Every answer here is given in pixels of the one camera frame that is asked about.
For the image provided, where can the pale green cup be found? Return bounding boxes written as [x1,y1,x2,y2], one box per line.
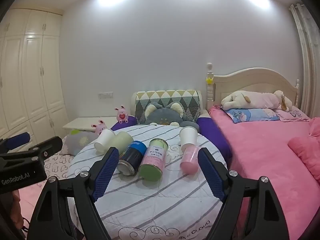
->
[110,131,134,156]

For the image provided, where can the pink cup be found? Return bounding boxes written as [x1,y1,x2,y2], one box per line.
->
[180,145,201,176]

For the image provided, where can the blue cartoon pillow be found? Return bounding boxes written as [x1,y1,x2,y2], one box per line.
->
[223,108,280,124]

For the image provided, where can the white nightstand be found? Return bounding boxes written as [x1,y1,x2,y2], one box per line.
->
[62,116,121,131]

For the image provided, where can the pink and green can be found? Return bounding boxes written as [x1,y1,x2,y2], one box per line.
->
[138,138,169,182]

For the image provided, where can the cream and pink dog plush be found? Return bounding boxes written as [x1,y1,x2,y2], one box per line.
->
[221,90,293,112]

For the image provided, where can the cream wooden bed headboard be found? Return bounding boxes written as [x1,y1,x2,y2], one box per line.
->
[206,62,301,113]

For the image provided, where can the pink bunny toy with heart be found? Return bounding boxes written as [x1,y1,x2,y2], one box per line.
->
[114,104,129,124]

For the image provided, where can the grey cat plush pillow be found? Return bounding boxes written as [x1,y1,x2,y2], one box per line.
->
[138,102,201,128]

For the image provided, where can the grey cushion with sun print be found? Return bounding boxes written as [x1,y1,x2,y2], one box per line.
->
[59,130,99,156]

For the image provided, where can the pink printed pillow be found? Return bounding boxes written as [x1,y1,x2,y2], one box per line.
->
[274,105,311,122]

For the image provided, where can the diamond pattern quilted headboard cover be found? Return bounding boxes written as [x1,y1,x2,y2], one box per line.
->
[129,90,203,125]

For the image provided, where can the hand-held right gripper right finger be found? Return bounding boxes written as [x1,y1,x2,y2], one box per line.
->
[197,147,290,240]

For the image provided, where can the person's left hand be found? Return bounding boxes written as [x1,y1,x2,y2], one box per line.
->
[11,189,22,222]

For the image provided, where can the pink fleece blanket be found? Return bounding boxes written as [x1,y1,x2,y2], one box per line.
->
[208,106,320,240]

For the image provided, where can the white curtain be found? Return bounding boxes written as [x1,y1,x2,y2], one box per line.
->
[288,3,320,119]

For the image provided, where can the white paper cup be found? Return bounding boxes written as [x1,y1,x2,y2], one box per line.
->
[179,126,198,147]
[94,128,117,155]

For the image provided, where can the dark blue can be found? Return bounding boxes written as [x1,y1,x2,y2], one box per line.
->
[117,141,148,176]

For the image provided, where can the pink plush cushion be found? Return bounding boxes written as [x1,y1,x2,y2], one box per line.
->
[287,117,320,181]

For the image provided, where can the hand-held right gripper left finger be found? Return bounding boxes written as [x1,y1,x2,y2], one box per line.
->
[29,147,119,240]

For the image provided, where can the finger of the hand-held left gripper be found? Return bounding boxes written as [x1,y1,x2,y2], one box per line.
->
[0,132,31,153]
[29,136,63,159]

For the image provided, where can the heart print bed sheet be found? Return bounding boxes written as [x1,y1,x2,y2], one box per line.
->
[43,152,76,181]

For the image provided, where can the striped grey white tablecloth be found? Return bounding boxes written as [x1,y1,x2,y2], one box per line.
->
[66,124,228,240]

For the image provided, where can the cream wardrobe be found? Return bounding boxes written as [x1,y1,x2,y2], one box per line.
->
[0,8,70,144]

